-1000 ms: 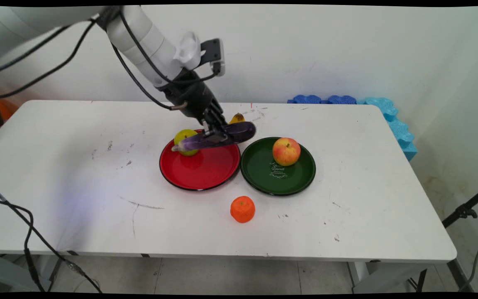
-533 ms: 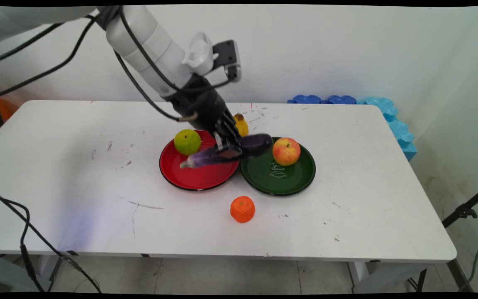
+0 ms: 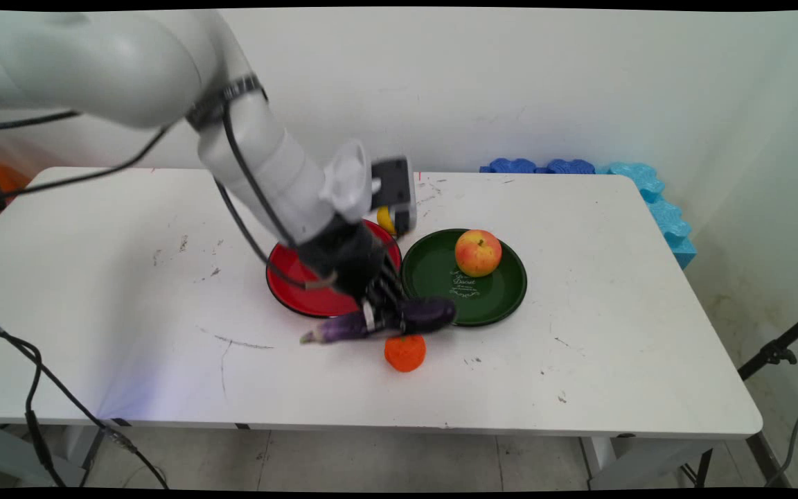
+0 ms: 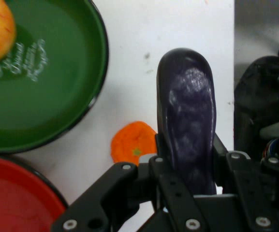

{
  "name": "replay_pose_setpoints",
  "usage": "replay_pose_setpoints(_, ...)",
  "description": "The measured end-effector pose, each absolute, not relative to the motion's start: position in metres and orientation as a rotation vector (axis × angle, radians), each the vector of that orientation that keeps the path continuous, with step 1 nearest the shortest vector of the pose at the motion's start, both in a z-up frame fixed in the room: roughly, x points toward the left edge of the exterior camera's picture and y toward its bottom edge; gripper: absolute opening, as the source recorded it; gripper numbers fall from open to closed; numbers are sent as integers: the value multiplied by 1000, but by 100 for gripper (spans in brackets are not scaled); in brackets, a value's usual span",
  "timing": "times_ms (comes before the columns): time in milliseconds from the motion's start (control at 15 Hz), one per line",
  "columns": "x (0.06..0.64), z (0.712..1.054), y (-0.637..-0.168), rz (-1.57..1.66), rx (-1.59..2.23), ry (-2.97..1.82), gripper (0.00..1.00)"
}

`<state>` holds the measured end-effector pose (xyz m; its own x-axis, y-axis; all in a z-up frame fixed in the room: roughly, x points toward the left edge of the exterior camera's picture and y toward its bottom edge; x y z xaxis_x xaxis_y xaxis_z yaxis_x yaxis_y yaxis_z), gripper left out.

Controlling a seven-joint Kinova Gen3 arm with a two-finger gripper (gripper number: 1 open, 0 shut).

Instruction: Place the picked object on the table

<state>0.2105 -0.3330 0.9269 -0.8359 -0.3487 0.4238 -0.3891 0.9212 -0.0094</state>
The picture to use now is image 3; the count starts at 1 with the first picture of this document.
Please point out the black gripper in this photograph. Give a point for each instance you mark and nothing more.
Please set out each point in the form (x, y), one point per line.
(343, 256)

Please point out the purple eggplant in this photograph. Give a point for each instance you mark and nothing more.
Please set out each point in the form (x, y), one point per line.
(427, 312)

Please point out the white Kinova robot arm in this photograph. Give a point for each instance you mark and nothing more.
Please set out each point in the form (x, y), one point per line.
(163, 90)

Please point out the orange mandarin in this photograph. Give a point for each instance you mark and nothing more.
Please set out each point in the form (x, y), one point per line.
(405, 352)

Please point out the dark green round plate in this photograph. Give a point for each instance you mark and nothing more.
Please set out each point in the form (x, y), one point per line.
(440, 277)

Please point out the yellow pear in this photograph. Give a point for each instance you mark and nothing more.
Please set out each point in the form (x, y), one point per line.
(385, 220)

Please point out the red round plate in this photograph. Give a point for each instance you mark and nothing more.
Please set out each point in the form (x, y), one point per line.
(295, 284)

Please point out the red yellow apple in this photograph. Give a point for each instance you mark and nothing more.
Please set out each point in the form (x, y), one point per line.
(478, 254)

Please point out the dark blue foam mat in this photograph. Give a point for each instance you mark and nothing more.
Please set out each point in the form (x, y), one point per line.
(537, 166)

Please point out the light blue foam mat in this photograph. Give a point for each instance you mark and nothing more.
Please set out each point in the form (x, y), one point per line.
(666, 218)

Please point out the orange object behind table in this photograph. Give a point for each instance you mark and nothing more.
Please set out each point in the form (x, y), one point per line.
(5, 179)

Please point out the black tripod stand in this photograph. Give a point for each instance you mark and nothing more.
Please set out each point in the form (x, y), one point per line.
(776, 350)

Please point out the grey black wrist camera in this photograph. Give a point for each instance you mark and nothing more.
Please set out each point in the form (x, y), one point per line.
(395, 190)

